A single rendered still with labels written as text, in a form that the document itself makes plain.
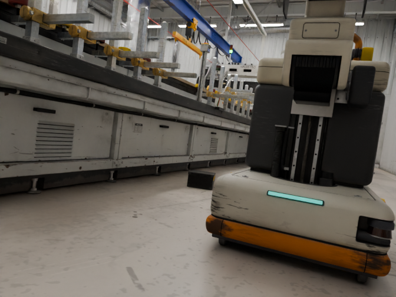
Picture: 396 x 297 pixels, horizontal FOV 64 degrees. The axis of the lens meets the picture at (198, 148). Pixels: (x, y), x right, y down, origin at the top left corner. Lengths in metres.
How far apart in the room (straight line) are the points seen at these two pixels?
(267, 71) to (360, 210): 0.73
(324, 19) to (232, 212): 0.76
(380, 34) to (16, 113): 11.90
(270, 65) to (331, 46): 0.39
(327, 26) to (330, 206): 0.62
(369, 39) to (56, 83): 11.71
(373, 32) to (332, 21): 11.44
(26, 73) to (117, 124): 0.91
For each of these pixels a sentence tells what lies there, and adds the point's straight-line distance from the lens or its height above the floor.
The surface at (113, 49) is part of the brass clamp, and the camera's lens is 1.84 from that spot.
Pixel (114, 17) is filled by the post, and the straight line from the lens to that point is 1.91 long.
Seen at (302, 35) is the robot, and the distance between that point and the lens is 1.28.
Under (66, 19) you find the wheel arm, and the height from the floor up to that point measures 0.80.
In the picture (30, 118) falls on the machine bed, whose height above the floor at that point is 0.39.
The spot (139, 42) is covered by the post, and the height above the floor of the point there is 0.93.
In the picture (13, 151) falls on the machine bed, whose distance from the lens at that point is 1.78.
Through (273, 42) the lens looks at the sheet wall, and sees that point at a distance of 12.85.
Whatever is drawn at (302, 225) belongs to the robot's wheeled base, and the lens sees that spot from 1.17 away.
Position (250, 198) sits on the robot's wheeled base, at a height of 0.22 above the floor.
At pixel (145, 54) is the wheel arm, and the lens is 1.79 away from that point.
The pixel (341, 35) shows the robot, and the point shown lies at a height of 0.83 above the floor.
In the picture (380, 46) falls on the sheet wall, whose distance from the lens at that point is 12.58.
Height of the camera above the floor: 0.43
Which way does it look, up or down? 3 degrees down
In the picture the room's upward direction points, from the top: 7 degrees clockwise
